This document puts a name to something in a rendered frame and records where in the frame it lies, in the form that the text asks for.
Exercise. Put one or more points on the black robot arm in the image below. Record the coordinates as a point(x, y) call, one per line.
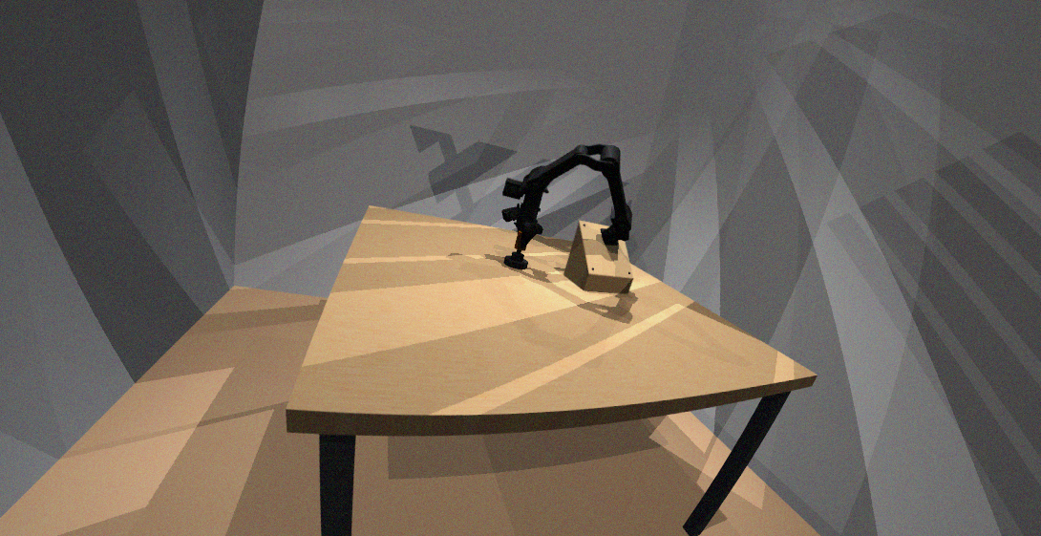
point(535, 183)

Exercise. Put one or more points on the black round pedestal with shaft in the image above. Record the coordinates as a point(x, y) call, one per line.
point(516, 260)

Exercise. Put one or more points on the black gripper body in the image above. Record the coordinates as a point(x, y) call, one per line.
point(529, 223)

